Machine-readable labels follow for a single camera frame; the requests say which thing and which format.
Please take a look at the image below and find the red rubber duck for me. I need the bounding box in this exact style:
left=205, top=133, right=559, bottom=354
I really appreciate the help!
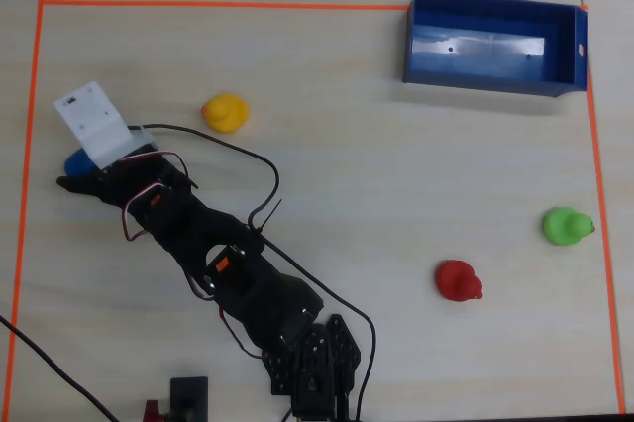
left=434, top=259, right=484, bottom=303

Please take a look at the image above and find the yellow rubber duck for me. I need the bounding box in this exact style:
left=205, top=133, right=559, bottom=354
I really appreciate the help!
left=200, top=92, right=250, bottom=134

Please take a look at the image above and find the green rubber duck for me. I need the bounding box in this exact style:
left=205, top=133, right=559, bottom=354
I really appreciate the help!
left=541, top=206, right=596, bottom=247

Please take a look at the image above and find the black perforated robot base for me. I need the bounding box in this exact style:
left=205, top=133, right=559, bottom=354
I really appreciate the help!
left=261, top=313, right=363, bottom=421

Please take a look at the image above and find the black camera cable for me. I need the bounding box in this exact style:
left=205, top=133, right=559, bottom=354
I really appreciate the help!
left=126, top=123, right=377, bottom=421

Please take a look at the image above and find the orange tape border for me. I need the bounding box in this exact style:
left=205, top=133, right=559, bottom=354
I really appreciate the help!
left=2, top=0, right=626, bottom=416

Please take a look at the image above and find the thick black cable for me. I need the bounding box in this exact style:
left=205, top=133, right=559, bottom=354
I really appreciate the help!
left=0, top=314, right=121, bottom=422

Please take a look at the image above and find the blue plastic box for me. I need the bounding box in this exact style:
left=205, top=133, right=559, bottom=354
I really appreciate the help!
left=401, top=0, right=589, bottom=98

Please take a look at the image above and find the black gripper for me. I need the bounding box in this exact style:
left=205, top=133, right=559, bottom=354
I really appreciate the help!
left=55, top=146, right=199, bottom=236

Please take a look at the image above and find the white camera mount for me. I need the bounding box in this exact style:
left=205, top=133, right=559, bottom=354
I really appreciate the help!
left=53, top=80, right=160, bottom=170

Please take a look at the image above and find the red white gripper servo wire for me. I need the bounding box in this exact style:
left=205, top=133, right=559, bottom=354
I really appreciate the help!
left=120, top=152, right=200, bottom=245

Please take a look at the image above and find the blue rubber duck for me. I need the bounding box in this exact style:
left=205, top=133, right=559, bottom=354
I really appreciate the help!
left=63, top=148, right=100, bottom=178

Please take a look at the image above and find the black zip tie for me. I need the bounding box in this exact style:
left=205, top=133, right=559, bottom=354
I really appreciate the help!
left=247, top=198, right=284, bottom=236

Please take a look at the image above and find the red white arm servo wire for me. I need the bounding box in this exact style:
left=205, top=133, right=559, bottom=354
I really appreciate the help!
left=186, top=270, right=271, bottom=360

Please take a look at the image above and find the black table clamp block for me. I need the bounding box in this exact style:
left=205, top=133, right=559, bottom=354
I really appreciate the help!
left=169, top=375, right=209, bottom=422

